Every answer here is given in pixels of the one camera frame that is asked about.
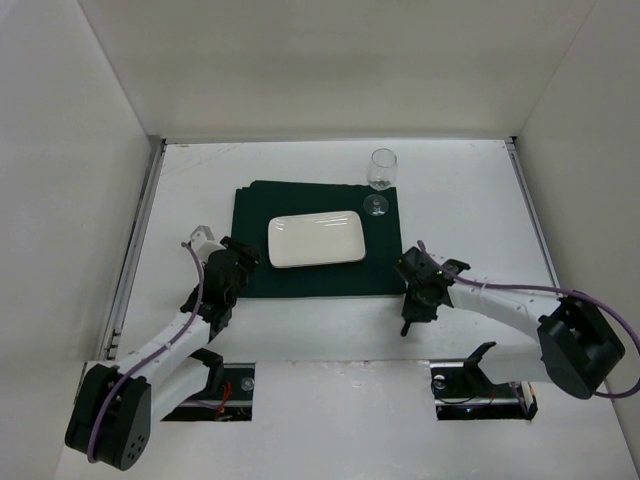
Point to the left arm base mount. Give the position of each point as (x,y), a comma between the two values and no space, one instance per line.
(226,397)

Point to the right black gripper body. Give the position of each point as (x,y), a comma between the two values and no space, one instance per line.
(413,310)

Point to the clear wine glass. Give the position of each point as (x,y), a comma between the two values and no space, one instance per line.
(381,174)

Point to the dark green cloth napkin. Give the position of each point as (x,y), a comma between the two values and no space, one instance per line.
(257,204)

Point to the gold knife black handle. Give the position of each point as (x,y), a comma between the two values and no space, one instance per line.
(405,329)

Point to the aluminium table rail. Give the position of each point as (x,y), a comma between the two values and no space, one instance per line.
(116,313)
(543,246)

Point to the right aluminium table rail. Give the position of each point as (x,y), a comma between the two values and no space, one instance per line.
(543,246)

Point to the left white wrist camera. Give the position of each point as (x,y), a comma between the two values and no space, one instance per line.
(203,243)

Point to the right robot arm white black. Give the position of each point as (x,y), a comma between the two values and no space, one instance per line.
(572,344)

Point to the left aluminium table rail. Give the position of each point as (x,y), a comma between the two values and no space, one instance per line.
(116,313)

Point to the white rectangular plate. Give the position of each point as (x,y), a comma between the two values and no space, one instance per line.
(317,239)

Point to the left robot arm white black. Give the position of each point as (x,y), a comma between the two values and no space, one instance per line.
(174,375)

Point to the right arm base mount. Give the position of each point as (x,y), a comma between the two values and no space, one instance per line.
(462,391)

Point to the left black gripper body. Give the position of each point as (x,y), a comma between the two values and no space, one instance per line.
(240,250)

